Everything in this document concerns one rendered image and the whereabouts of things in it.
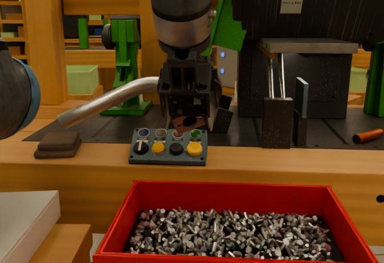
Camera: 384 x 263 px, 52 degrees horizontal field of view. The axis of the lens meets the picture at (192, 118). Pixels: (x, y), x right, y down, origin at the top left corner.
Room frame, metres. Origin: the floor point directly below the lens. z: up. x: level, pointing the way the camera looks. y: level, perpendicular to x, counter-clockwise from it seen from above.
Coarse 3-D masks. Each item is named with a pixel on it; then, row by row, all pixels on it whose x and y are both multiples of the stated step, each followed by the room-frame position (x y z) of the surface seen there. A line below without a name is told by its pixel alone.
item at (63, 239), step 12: (60, 228) 0.56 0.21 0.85; (72, 228) 0.56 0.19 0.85; (84, 228) 0.56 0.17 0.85; (48, 240) 0.53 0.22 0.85; (60, 240) 0.53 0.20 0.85; (72, 240) 0.53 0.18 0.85; (84, 240) 0.54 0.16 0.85; (36, 252) 0.50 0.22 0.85; (48, 252) 0.50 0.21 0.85; (60, 252) 0.50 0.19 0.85; (72, 252) 0.50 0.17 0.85; (84, 252) 0.53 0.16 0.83
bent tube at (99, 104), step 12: (132, 84) 0.76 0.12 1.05; (144, 84) 0.75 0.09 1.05; (156, 84) 0.74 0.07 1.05; (108, 96) 0.75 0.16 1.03; (120, 96) 0.75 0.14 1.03; (132, 96) 0.76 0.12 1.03; (84, 108) 0.74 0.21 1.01; (96, 108) 0.74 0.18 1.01; (108, 108) 0.75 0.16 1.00; (60, 120) 0.72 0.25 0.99; (72, 120) 0.73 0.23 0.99; (180, 120) 0.65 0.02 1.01; (192, 120) 0.67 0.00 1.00; (204, 120) 0.66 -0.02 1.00; (180, 132) 0.66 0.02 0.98
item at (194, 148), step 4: (192, 144) 0.72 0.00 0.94; (196, 144) 0.72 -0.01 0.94; (200, 144) 0.72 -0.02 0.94; (188, 148) 0.71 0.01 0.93; (192, 148) 0.71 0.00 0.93; (196, 148) 0.71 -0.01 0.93; (200, 148) 0.71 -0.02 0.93; (188, 152) 0.71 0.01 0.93; (192, 152) 0.71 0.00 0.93; (196, 152) 0.71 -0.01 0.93; (200, 152) 0.71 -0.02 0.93
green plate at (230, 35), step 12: (228, 0) 0.93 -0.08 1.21; (228, 12) 0.93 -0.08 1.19; (216, 24) 0.92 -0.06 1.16; (228, 24) 0.93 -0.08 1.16; (240, 24) 0.93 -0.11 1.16; (216, 36) 0.94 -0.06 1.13; (228, 36) 0.93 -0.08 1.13; (240, 36) 0.93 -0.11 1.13; (228, 48) 0.93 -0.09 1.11; (240, 48) 0.93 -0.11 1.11
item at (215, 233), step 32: (128, 192) 0.55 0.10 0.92; (160, 192) 0.59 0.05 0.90; (192, 192) 0.58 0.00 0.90; (224, 192) 0.58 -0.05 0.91; (256, 192) 0.57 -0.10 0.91; (288, 192) 0.57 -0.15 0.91; (320, 192) 0.57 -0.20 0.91; (128, 224) 0.51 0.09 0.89; (160, 224) 0.51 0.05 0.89; (192, 224) 0.52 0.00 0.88; (224, 224) 0.53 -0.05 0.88; (256, 224) 0.53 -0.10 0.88; (288, 224) 0.52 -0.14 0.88; (320, 224) 0.54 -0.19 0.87; (352, 224) 0.45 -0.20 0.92; (96, 256) 0.38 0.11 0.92; (128, 256) 0.38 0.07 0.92; (160, 256) 0.38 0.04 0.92; (192, 256) 0.38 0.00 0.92; (224, 256) 0.45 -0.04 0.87; (256, 256) 0.44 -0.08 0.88; (288, 256) 0.45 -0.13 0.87; (320, 256) 0.45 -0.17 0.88; (352, 256) 0.43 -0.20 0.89
